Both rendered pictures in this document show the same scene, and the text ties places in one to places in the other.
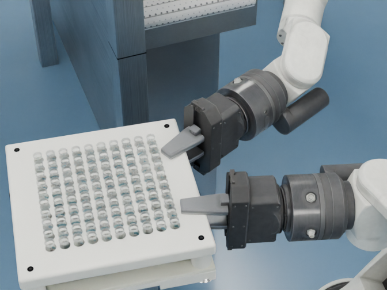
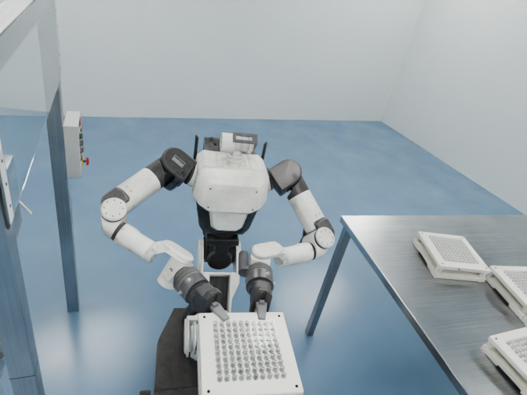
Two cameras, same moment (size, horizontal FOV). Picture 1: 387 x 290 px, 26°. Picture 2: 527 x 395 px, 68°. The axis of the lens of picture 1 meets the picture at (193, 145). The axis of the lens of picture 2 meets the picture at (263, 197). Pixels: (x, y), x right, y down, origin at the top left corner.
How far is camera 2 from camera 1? 1.14 m
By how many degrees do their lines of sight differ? 71
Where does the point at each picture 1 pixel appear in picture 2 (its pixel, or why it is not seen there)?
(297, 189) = (264, 275)
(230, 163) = not seen: outside the picture
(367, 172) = (261, 252)
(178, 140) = (219, 312)
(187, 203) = (262, 315)
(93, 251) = (285, 357)
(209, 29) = not seen: hidden behind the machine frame
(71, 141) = (207, 361)
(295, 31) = (170, 247)
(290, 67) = (188, 258)
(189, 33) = not seen: hidden behind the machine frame
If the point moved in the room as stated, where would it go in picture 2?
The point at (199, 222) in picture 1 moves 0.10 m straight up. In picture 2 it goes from (270, 315) to (277, 290)
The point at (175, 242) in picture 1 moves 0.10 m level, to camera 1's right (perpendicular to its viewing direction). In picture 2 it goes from (281, 324) to (281, 298)
